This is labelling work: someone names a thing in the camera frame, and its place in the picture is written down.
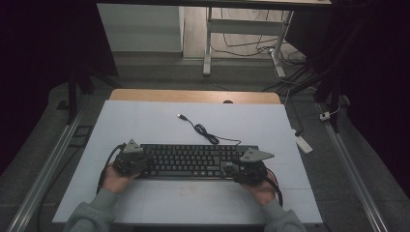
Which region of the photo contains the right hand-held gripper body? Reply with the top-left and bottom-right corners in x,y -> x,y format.
231,147 -> 276,188

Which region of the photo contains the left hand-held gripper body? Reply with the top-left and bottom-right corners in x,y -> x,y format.
111,138 -> 147,178

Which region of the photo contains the black computer keyboard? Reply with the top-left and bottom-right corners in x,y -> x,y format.
138,143 -> 260,180

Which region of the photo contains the black keyboard cable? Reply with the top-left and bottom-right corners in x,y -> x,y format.
176,113 -> 242,147

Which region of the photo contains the person's right hand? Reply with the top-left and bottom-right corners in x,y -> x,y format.
246,171 -> 278,208

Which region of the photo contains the person's left hand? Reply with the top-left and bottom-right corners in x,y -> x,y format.
102,165 -> 140,195

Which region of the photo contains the white table cover board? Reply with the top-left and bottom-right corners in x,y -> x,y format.
52,100 -> 324,225

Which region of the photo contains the white power strip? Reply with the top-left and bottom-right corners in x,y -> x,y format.
291,129 -> 314,155

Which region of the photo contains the black metal stand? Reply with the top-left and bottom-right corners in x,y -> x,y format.
66,64 -> 95,126
312,64 -> 343,133

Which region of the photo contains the wooden table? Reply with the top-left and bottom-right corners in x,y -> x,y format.
109,89 -> 282,105

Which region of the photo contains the grey cabinet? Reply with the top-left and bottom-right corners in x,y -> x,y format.
96,3 -> 185,53

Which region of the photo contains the black curtain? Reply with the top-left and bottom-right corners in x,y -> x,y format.
285,0 -> 410,198
0,0 -> 119,177

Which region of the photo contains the left hand-held gripper cable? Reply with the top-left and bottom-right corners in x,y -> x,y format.
96,143 -> 128,195

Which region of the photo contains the hand-held gripper cable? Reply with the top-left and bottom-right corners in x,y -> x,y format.
96,143 -> 128,195
265,169 -> 284,208

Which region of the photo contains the right hand-held gripper cable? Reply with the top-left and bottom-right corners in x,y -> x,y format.
265,169 -> 284,208

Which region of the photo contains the black floor bracket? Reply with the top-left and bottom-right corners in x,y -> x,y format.
71,125 -> 95,149

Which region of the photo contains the aluminium floor rail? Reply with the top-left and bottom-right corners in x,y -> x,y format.
6,105 -> 89,232
317,102 -> 391,232

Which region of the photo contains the tangle of black floor cables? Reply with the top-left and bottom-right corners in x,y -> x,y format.
211,8 -> 312,95

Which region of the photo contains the white desk frame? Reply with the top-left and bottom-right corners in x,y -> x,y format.
202,5 -> 295,78

